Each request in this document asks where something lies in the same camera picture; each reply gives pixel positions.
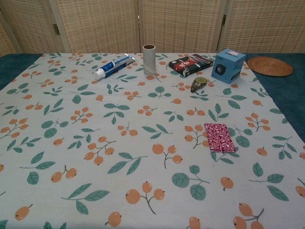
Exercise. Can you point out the dark floral patterned flat box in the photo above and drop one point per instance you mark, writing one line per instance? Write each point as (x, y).
(188, 65)

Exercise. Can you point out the blue and white toothpaste tube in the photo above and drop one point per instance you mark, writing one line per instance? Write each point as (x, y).
(112, 66)

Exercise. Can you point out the fruit and leaf print tablecloth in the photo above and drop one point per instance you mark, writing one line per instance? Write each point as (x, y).
(143, 167)

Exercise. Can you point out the teal table cover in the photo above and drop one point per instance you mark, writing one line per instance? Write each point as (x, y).
(286, 90)

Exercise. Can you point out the round woven rattan coaster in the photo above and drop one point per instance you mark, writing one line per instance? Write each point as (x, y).
(270, 66)

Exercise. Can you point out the olive correction tape dispenser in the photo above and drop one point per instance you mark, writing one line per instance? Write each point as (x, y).
(197, 84)

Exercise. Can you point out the pink patterned card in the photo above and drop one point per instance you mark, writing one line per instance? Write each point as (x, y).
(219, 138)

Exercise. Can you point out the cardboard paper roll tube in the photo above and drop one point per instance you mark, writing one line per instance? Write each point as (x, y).
(149, 62)

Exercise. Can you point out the blue speaker carton box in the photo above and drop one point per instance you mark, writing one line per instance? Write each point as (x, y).
(228, 69)

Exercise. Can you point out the brass screen hinge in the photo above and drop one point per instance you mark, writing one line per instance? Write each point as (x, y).
(55, 29)
(224, 20)

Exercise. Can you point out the woven bamboo screen panel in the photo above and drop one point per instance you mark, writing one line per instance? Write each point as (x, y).
(31, 26)
(4, 43)
(181, 23)
(100, 23)
(267, 23)

